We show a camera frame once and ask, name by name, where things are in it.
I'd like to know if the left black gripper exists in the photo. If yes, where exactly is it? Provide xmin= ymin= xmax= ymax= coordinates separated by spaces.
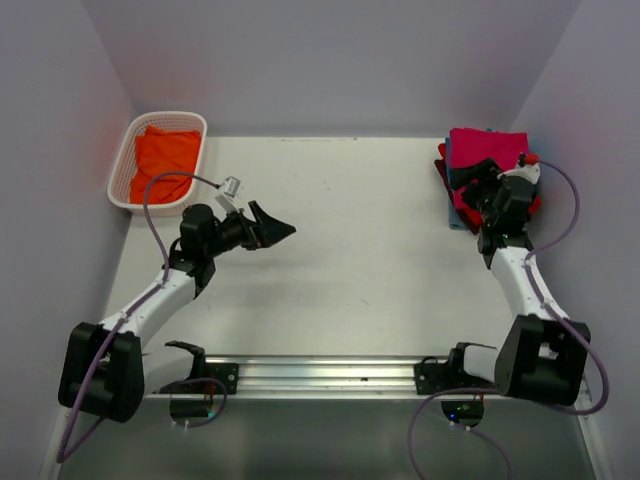
xmin=204 ymin=200 xmax=293 ymax=258

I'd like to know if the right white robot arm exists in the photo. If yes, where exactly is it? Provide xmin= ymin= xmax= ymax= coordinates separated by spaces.
xmin=445 ymin=154 xmax=590 ymax=407

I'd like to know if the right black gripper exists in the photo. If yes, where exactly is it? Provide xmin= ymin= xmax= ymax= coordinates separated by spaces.
xmin=447 ymin=158 xmax=504 ymax=226

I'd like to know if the orange t shirt in basket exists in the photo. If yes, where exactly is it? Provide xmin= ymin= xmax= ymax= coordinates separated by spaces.
xmin=129 ymin=125 xmax=201 ymax=205

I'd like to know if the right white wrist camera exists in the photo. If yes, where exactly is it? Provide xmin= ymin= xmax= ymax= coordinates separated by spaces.
xmin=503 ymin=153 xmax=541 ymax=185

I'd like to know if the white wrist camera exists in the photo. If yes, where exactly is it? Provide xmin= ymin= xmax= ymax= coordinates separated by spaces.
xmin=503 ymin=153 xmax=541 ymax=185
xmin=215 ymin=176 xmax=241 ymax=214

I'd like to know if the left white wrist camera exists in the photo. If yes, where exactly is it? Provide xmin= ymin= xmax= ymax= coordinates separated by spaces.
xmin=215 ymin=176 xmax=241 ymax=214

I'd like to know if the aluminium front rail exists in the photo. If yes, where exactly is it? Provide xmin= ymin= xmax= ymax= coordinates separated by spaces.
xmin=144 ymin=353 xmax=501 ymax=399

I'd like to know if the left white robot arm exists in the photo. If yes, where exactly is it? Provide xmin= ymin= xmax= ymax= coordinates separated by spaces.
xmin=58 ymin=201 xmax=296 ymax=423

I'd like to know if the crimson pink t shirt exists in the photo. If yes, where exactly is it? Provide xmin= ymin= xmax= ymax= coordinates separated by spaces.
xmin=446 ymin=127 xmax=529 ymax=175

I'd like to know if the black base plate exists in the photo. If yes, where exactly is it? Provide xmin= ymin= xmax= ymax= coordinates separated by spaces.
xmin=413 ymin=356 xmax=495 ymax=396
xmin=201 ymin=362 xmax=239 ymax=395

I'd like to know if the red folded t shirt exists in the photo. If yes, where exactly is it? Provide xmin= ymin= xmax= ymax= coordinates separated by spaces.
xmin=438 ymin=139 xmax=540 ymax=220

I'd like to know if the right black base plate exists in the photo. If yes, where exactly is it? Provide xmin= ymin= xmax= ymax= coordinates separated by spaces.
xmin=413 ymin=356 xmax=495 ymax=396

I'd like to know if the maroon folded t shirt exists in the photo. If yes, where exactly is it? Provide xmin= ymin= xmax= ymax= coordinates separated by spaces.
xmin=434 ymin=159 xmax=482 ymax=235

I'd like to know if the white plastic laundry basket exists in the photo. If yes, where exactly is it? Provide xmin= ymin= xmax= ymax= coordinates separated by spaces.
xmin=107 ymin=111 xmax=208 ymax=215

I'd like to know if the light blue folded t shirt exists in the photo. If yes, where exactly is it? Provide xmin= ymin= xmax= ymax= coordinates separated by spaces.
xmin=448 ymin=202 xmax=466 ymax=230

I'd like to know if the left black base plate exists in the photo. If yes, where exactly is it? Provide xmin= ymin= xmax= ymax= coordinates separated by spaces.
xmin=201 ymin=362 xmax=239 ymax=395

